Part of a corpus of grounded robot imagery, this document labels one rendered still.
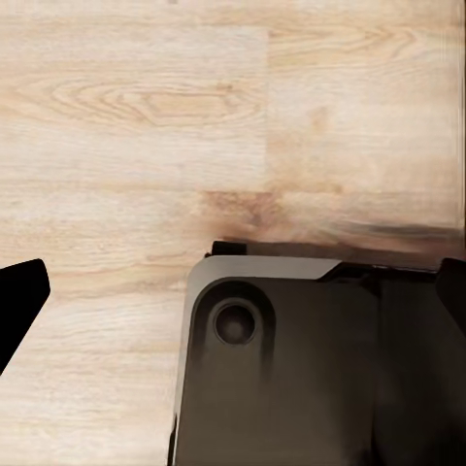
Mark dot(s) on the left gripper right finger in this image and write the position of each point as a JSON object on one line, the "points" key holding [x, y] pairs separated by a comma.
{"points": [[451, 289]]}

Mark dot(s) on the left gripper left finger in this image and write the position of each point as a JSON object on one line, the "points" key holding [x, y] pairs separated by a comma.
{"points": [[24, 289]]}

